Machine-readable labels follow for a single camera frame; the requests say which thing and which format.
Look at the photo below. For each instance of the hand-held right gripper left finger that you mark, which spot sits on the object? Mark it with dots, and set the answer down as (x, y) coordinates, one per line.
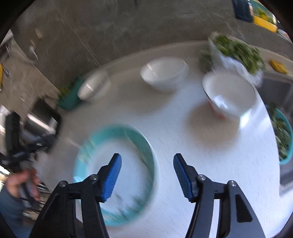
(112, 176)

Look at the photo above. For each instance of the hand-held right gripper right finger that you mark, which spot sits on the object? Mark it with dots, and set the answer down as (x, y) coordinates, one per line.
(183, 176)

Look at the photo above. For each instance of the teal floral plate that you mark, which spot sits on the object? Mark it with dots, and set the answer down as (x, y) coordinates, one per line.
(137, 178)

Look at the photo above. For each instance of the large white bowl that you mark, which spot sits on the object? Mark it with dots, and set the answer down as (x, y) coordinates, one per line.
(91, 88)

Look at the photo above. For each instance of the white bowl with red flowers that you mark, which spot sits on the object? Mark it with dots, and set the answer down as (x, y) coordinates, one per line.
(229, 91)

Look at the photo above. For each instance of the plain white bowl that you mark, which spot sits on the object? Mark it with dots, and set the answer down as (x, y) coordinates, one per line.
(164, 73)

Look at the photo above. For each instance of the person's left forearm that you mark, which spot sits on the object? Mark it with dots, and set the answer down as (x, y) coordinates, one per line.
(11, 212)

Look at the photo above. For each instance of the person's left hand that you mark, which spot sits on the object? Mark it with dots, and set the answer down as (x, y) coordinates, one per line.
(16, 183)

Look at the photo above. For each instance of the green plastic basin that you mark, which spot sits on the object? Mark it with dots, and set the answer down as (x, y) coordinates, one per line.
(68, 100)

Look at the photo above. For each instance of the leafy greens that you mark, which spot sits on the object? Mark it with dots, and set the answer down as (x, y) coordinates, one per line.
(280, 132)

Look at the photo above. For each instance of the teal plastic basin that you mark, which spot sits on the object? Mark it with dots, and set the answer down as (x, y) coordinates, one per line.
(289, 150)

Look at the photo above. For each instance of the steel kitchen sink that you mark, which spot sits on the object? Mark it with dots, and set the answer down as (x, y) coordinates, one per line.
(274, 91)

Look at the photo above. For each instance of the plastic bag of greens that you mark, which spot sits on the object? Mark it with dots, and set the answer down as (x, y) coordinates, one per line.
(238, 49)

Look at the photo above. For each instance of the yellow sponge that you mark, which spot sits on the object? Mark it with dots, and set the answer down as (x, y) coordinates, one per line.
(278, 66)

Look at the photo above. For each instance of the yellow cooking oil bottle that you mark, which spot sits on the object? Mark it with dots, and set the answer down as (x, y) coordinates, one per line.
(265, 22)

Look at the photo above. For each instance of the blue utensil holder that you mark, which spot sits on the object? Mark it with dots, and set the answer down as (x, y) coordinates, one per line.
(241, 10)

